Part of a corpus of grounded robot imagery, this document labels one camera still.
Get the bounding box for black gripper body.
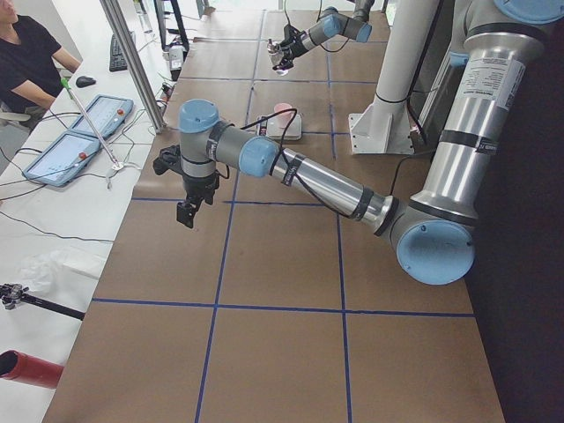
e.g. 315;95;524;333
182;172;219;206

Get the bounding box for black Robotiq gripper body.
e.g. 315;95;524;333
281;25;308;60

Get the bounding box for glass sauce bottle steel spout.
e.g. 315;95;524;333
267;39;293;76

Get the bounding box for pink paper cup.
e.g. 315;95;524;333
273;102;293;129

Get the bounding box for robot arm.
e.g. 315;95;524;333
172;1;563;285
271;1;375;61

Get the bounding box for white digital kitchen scale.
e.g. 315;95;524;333
256;113;302;141

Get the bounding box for upper blue teach pendant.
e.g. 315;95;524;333
85;94;134;140

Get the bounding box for blue teach pendant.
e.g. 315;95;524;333
22;131;100;188
85;94;134;140

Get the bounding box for brown paper table cover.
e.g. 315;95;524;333
43;11;505;422

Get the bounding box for lower blue teach pendant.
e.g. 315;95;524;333
22;131;100;188

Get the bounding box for black keyboard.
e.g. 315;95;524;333
108;34;128;72

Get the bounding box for black computer mouse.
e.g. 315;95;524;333
75;76;96;88

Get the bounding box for crumpled clear plastic bag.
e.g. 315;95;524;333
16;250;66;293

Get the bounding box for metal rod green tip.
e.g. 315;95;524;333
61;77;142;189

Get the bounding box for black tripod rod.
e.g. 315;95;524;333
1;284;85;321

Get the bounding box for person in black shirt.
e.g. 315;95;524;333
1;1;81;113

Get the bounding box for red cylinder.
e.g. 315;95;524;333
1;350;64;389

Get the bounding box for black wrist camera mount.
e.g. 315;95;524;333
152;145;182;175

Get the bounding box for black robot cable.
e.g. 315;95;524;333
281;0;305;34

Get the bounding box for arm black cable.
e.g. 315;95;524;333
219;108;340;217

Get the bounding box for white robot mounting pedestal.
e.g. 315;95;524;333
349;0;440;155

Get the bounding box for aluminium frame post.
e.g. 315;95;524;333
100;0;165;134

